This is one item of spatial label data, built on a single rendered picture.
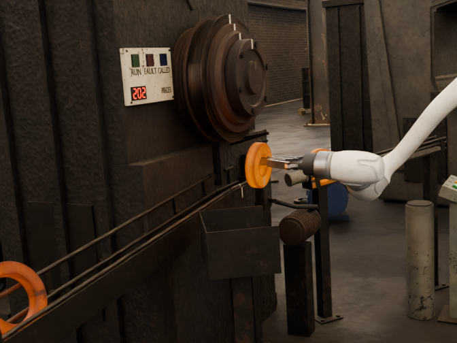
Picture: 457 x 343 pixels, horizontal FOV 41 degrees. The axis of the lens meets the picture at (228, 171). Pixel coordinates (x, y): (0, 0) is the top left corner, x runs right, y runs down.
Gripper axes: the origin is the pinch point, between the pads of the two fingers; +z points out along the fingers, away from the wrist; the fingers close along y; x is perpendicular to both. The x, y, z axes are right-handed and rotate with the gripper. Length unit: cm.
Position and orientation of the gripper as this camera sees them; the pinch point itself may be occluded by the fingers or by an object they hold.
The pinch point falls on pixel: (259, 160)
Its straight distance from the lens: 206.3
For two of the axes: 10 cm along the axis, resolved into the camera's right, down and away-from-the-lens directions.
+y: 4.6, -1.9, 8.7
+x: -0.2, -9.8, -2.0
